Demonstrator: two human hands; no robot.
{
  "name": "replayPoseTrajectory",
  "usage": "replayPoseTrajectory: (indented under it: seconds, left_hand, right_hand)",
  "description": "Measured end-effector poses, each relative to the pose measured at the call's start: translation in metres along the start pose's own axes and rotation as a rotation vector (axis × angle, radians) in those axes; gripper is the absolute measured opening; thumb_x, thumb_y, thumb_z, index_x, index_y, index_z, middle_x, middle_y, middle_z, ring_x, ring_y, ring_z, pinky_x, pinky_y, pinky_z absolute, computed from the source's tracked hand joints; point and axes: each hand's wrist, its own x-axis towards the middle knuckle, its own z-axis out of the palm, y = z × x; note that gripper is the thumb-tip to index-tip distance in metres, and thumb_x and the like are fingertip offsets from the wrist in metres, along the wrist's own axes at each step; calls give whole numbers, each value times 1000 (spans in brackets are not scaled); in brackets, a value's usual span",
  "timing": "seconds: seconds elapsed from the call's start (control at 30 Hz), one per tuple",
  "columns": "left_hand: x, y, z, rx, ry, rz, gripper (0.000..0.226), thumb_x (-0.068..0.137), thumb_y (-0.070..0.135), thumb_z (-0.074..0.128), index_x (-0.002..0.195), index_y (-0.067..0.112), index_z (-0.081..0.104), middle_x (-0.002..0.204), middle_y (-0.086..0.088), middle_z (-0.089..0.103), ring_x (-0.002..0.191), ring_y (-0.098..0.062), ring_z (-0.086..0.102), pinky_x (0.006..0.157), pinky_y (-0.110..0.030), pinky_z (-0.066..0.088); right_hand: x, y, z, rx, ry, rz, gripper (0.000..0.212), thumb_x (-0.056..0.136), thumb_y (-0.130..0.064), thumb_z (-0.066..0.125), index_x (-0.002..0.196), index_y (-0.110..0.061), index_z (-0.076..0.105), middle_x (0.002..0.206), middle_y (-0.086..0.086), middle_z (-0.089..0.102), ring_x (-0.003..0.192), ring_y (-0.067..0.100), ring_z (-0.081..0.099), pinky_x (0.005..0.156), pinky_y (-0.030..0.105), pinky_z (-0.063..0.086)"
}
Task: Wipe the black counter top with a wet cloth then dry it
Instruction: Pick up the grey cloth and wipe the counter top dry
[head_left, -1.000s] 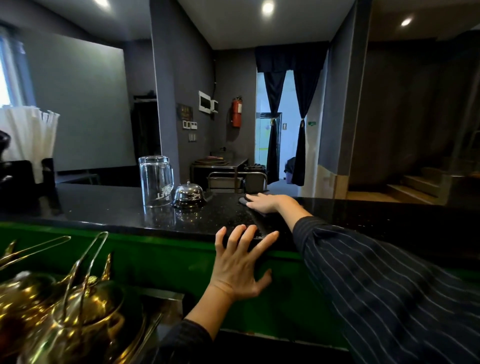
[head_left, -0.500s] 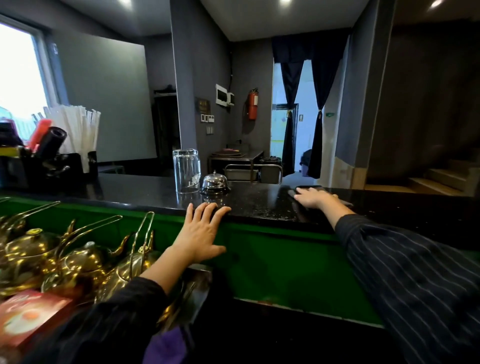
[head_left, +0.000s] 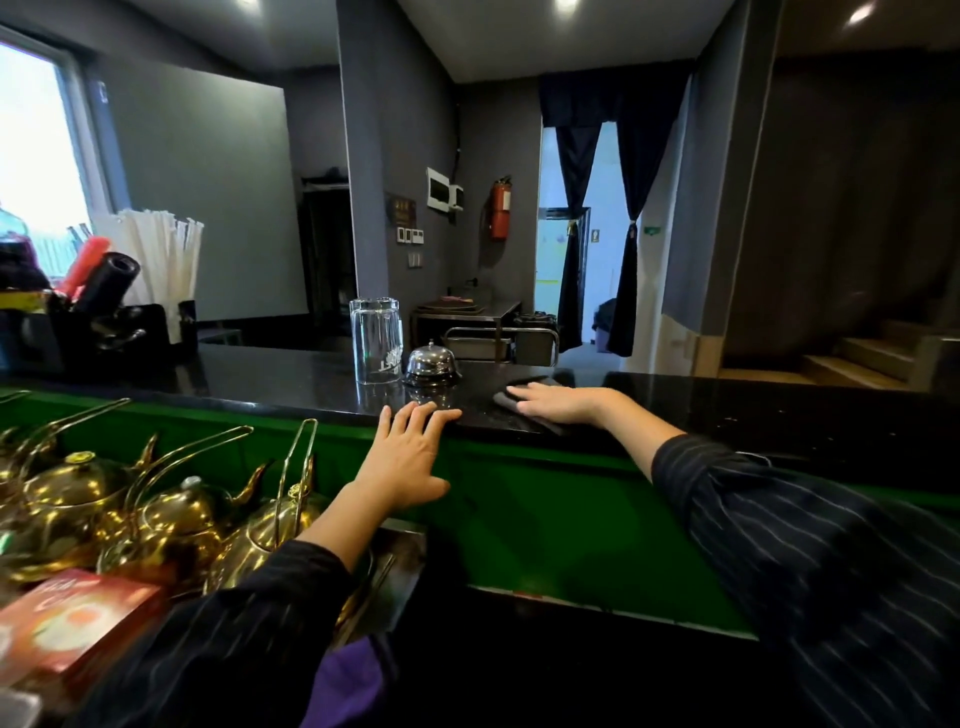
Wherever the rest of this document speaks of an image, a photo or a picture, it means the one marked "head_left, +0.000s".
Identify wooden stairs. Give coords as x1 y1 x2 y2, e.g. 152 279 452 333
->
716 318 960 393

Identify bundle of white straws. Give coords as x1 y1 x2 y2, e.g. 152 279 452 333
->
93 207 206 345

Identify dark blue curtain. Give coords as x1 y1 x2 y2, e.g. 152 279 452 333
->
537 60 695 359

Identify red fire extinguisher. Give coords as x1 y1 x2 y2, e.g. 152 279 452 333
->
488 175 514 242

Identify window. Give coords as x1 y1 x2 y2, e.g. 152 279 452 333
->
0 26 114 282

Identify silver call bell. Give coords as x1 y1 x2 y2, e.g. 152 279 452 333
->
404 340 461 388

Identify person's left forearm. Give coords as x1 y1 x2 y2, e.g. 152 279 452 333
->
67 480 399 728

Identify clear drinking glass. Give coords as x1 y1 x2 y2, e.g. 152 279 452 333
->
349 297 405 387

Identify golden teapot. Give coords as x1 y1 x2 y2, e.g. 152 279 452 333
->
96 424 273 580
0 397 160 588
0 390 35 489
204 417 376 627

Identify black cylinder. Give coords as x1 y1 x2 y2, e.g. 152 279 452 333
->
70 252 142 318

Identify purple garment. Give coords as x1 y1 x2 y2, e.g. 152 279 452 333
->
300 633 399 728

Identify dark side table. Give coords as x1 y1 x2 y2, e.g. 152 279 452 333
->
410 296 524 350

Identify black utensil holder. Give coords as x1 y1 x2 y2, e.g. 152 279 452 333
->
43 298 199 378

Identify person's right forearm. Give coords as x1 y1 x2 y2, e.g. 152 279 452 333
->
596 391 960 728

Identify red handle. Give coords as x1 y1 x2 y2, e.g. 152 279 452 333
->
57 235 112 301

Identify green counter front panel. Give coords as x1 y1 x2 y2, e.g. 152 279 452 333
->
0 388 960 639

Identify person's left hand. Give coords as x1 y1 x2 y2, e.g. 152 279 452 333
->
351 402 464 519

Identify red box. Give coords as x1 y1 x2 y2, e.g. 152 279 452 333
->
0 567 168 695

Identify black cloth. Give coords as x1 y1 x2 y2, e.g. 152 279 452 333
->
491 375 573 438

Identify person's right hand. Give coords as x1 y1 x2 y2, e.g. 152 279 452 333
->
506 382 613 428

